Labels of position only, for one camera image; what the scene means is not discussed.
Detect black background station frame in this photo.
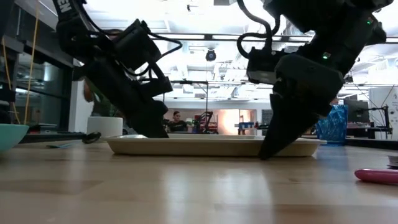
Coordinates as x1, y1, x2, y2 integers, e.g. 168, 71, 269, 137
170, 80, 210, 134

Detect black left camera cable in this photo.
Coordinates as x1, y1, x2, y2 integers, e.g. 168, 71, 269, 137
136, 29, 183, 77

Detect yellow cable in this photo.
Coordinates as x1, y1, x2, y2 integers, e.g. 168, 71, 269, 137
1, 37, 20, 125
24, 0, 40, 125

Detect black computer monitor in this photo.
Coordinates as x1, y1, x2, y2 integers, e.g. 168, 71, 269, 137
343, 98, 370, 123

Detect white panel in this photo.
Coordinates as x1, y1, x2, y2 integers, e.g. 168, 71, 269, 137
368, 86, 398, 141

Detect black aluminium frame rail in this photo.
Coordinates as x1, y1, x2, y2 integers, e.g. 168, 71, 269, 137
18, 132, 398, 151

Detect beige plastic tray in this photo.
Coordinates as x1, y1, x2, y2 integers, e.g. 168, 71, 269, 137
104, 133, 327, 157

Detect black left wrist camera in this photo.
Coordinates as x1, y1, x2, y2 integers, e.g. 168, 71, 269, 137
114, 18, 163, 71

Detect red background machine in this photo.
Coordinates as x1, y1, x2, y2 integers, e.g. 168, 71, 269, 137
192, 111, 218, 134

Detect black camera cable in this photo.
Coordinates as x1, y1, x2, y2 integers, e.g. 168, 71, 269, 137
236, 0, 282, 60
136, 29, 183, 77

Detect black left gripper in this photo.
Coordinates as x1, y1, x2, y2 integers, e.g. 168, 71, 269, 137
73, 57, 174, 139

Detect blue background bins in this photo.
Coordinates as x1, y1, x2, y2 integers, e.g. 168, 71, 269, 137
238, 121, 256, 135

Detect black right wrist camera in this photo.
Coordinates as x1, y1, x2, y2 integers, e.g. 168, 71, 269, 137
246, 46, 300, 85

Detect blue patterned cup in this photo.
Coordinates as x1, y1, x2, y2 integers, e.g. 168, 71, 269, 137
315, 105, 349, 144

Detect black overhead frame beam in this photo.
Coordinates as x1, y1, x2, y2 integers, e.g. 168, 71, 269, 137
148, 32, 398, 44

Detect pink plastic fork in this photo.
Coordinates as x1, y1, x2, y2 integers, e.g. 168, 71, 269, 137
354, 169, 398, 185

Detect black right camera cable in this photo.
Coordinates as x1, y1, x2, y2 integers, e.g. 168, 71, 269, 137
236, 0, 282, 60

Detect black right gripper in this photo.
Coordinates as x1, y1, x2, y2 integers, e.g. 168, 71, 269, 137
258, 54, 346, 161

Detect teal plastic plate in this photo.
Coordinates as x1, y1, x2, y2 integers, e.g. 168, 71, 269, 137
0, 123, 30, 153

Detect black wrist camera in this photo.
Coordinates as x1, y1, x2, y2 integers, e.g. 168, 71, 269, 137
114, 18, 163, 71
246, 46, 300, 85

